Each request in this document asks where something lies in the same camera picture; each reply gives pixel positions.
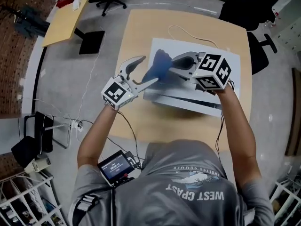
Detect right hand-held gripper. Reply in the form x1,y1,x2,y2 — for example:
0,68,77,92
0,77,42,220
170,51,231,91

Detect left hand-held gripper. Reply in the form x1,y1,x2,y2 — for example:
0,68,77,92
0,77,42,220
101,55,160,111

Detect blue cloth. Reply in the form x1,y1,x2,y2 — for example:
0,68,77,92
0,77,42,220
140,48,174,84

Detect person's left forearm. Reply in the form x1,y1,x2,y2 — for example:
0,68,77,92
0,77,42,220
77,104,119,167

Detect person's right forearm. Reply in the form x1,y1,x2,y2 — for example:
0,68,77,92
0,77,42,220
215,85,257,160

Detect white power strip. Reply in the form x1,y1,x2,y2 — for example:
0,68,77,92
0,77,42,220
70,120,84,133

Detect black office chair right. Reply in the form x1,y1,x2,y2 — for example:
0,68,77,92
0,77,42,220
221,0,277,32

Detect small wooden side table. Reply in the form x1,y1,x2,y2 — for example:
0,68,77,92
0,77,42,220
41,0,106,55

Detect clear water bottle red cap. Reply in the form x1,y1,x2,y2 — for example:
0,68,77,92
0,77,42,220
263,7,282,29

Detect red box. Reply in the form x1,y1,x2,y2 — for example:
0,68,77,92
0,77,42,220
56,0,76,8

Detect black folding chair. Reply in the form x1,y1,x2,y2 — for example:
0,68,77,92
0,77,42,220
11,111,71,169

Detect white lockers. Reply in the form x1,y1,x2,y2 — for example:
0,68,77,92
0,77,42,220
272,0,301,54

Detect dark grey hanging jacket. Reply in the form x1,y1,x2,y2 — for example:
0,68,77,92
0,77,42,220
14,6,50,37

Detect wooden steps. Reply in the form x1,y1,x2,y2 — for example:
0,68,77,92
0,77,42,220
284,67,301,157

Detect person in grey shirt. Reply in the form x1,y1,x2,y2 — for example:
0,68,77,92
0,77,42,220
68,139,276,226

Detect beige desktop device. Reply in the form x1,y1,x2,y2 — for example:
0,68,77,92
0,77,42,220
23,156,51,174

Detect black coat rack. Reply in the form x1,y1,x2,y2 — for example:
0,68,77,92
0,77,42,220
0,5,26,18

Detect long white floor cable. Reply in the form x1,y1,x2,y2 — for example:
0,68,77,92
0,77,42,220
76,26,105,122

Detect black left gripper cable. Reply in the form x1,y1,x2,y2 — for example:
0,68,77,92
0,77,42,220
117,111,142,155

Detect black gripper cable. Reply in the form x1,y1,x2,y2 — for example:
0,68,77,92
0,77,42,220
215,115,225,164
117,111,142,155

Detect black floor cable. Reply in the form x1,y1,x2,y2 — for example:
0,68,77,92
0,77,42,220
79,118,97,129

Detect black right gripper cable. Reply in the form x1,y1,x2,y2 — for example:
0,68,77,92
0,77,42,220
215,115,225,164

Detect white wire shelf rack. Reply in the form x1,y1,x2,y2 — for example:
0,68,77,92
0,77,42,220
0,173,62,226
270,178,301,226

